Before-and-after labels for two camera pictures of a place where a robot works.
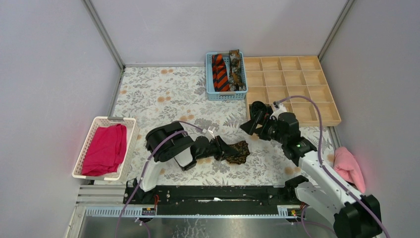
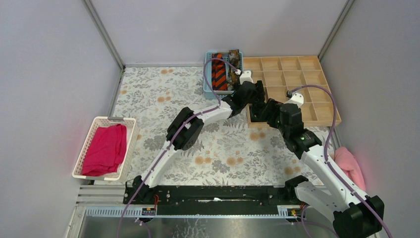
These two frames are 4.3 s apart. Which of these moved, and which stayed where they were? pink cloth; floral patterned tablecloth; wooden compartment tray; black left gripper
Moved: black left gripper
Stayed: pink cloth; wooden compartment tray; floral patterned tablecloth
